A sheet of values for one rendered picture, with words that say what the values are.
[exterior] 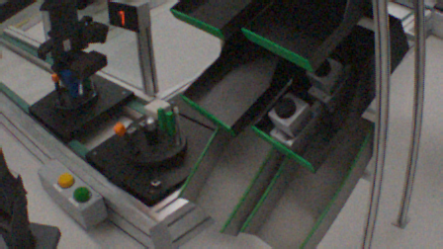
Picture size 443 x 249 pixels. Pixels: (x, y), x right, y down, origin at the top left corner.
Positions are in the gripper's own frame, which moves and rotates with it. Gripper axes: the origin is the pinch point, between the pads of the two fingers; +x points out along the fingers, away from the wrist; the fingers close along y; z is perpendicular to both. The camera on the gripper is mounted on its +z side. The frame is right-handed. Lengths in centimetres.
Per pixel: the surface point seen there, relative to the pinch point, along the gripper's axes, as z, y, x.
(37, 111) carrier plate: 9, 46, 28
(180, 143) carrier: 22.1, -0.7, 26.1
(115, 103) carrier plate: 25.5, 27.2, 28.4
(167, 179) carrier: 14.3, -4.6, 28.4
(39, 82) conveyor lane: 22, 71, 34
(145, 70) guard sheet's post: 33.4, 22.9, 22.0
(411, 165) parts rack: 40, -48, 22
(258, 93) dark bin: 18.1, -26.5, 3.2
